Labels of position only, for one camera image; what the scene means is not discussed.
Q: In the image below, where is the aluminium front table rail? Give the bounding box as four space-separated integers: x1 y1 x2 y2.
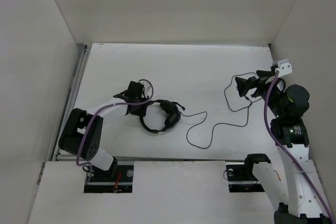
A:
52 154 244 163

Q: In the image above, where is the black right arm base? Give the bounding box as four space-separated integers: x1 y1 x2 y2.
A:
223 163 264 193

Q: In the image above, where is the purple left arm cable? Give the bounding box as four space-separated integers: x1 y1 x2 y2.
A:
76 78 154 184

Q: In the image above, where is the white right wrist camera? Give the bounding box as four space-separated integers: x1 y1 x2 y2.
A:
271 59 293 78

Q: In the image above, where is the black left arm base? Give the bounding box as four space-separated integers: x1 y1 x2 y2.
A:
83 164 134 194

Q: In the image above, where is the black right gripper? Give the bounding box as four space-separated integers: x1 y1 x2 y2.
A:
235 69 286 118

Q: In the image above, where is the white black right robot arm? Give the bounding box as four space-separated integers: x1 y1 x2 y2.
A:
235 69 335 223

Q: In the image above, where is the black over-ear headphones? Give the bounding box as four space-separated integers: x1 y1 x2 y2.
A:
139 99 185 134

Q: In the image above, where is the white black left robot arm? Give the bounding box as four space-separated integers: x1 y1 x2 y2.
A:
58 79 154 180

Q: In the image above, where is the thin black headphone cable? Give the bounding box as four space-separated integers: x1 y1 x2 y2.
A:
180 73 259 150

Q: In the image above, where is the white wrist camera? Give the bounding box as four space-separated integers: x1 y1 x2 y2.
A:
138 79 152 98
271 59 293 78

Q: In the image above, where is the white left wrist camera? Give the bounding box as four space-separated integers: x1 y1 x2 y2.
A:
138 79 152 98

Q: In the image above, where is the aluminium table edge rail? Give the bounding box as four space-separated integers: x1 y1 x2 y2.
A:
47 44 91 161

